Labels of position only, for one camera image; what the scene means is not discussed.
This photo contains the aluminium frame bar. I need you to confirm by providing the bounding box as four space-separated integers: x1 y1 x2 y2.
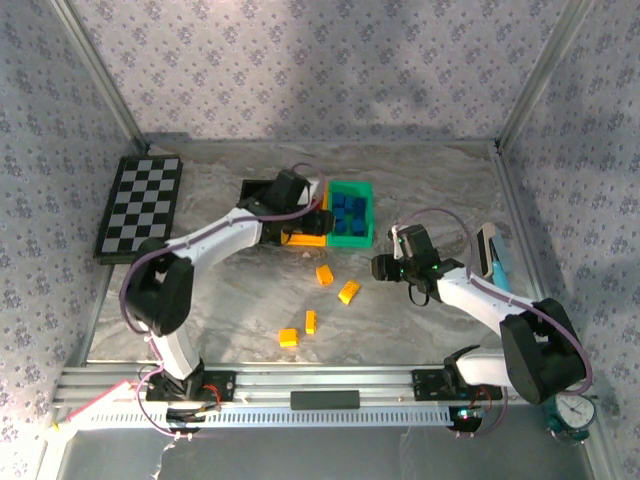
146 138 501 150
64 142 151 369
492 142 619 480

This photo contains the aluminium frame post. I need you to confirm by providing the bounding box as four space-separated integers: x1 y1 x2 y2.
49 0 150 151
494 0 599 147

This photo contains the black plastic bin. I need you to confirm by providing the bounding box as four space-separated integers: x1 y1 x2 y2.
241 178 281 211

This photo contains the green plastic bin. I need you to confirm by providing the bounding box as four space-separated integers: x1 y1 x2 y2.
327 180 376 250

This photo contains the circuit board with led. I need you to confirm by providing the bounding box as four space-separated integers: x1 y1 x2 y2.
448 405 487 434

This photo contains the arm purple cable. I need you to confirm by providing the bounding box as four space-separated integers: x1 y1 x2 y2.
118 161 327 441
392 207 595 440

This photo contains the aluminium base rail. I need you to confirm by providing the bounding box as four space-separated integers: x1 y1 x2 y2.
52 364 529 407

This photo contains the black controller box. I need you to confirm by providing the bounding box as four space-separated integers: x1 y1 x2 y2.
166 405 224 427

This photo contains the black grey checkerboard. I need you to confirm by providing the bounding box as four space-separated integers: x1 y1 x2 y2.
93 155 184 266

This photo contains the teal round clock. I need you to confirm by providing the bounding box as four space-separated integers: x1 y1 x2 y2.
543 392 598 447

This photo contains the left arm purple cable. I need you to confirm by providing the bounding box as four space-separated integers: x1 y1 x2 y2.
118 161 327 441

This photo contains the black rectangular block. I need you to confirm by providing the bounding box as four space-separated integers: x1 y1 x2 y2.
289 390 361 412

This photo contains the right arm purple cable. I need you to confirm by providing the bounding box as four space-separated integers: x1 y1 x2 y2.
392 207 595 440

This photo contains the white slotted cable duct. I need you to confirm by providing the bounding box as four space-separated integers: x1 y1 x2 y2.
74 405 454 432

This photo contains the yellow plastic bin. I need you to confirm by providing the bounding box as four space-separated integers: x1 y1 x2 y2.
282 180 331 247

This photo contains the blue plastic tool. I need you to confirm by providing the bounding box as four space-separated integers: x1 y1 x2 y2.
492 234 513 294

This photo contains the pink white strip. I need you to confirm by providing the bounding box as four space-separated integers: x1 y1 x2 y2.
52 378 135 434

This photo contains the white black handheld device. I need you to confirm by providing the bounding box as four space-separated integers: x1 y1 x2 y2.
475 223 497 279

